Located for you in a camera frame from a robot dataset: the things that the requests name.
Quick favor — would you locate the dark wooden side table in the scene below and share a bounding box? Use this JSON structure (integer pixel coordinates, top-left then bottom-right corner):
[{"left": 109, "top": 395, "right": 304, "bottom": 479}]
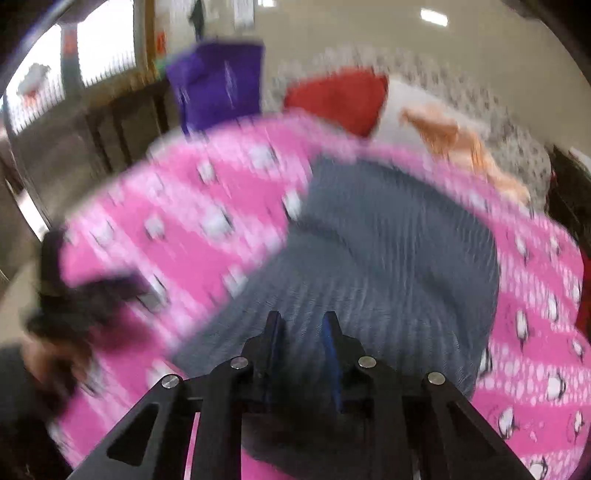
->
[{"left": 82, "top": 78, "right": 186, "bottom": 177}]

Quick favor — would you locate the red pillow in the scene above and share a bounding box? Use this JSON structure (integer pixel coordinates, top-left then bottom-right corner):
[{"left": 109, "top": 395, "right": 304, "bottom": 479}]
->
[{"left": 282, "top": 69, "right": 389, "bottom": 138}]

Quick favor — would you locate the peach fringed scarf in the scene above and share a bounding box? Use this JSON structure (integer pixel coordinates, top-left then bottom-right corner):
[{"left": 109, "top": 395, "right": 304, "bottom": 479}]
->
[{"left": 399, "top": 104, "right": 533, "bottom": 205}]

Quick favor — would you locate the grey striped jacket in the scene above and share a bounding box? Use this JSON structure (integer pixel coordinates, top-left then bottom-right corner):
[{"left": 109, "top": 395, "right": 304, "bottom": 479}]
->
[{"left": 174, "top": 154, "right": 502, "bottom": 463}]

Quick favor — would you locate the dark carved wooden cabinet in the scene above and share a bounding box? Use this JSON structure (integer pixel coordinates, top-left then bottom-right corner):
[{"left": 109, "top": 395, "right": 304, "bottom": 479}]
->
[{"left": 544, "top": 144, "right": 591, "bottom": 251}]

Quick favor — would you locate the pink penguin print bedsheet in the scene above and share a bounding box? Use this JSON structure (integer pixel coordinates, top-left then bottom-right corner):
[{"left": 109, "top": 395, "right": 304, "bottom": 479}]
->
[{"left": 46, "top": 113, "right": 591, "bottom": 480}]

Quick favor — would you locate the lattice window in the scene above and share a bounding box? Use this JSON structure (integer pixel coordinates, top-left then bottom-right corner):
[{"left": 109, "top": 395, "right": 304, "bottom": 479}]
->
[{"left": 4, "top": 22, "right": 140, "bottom": 136}]

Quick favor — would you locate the floral quilt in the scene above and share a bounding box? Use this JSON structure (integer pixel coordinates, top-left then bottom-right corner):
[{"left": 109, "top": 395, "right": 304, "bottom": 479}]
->
[{"left": 271, "top": 45, "right": 553, "bottom": 223}]

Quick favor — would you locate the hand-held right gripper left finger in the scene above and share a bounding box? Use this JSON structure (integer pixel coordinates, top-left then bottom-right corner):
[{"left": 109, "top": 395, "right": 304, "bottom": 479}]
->
[{"left": 69, "top": 311, "right": 283, "bottom": 480}]

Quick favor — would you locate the person's left hand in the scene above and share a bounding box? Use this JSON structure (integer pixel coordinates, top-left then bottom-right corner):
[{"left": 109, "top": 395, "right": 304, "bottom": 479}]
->
[{"left": 22, "top": 336, "right": 81, "bottom": 386}]

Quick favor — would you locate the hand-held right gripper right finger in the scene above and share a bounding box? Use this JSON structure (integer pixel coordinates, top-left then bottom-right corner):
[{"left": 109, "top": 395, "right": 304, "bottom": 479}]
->
[{"left": 322, "top": 311, "right": 529, "bottom": 480}]

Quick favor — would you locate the black hanging item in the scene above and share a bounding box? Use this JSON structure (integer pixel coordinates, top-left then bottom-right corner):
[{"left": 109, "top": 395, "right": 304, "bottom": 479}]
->
[{"left": 188, "top": 0, "right": 207, "bottom": 41}]

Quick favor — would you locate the purple fabric bag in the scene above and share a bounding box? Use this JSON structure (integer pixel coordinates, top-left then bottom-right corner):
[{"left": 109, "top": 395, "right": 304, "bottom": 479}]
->
[{"left": 165, "top": 41, "right": 267, "bottom": 136}]

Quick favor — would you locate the white pillow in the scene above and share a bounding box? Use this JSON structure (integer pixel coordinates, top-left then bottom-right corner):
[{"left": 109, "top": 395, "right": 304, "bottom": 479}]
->
[{"left": 373, "top": 78, "right": 445, "bottom": 154}]

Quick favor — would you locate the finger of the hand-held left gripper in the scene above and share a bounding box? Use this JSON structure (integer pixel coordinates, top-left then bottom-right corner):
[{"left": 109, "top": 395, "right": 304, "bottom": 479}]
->
[{"left": 81, "top": 273, "right": 154, "bottom": 319}]

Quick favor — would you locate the wall calendar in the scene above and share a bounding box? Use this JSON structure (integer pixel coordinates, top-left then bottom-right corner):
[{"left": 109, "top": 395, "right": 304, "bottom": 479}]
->
[{"left": 233, "top": 0, "right": 256, "bottom": 27}]

